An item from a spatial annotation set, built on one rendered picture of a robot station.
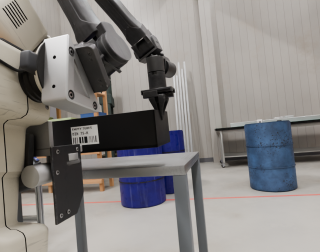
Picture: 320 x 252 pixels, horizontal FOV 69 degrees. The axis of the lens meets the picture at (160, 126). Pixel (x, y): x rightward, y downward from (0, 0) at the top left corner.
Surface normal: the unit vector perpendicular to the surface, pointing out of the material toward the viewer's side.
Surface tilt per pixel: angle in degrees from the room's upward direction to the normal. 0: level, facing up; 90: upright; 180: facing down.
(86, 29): 103
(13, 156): 90
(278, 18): 90
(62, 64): 82
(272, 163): 90
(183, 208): 90
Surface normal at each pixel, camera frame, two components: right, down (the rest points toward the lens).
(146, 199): 0.20, -0.05
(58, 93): -0.27, -0.15
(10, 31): 0.96, -0.10
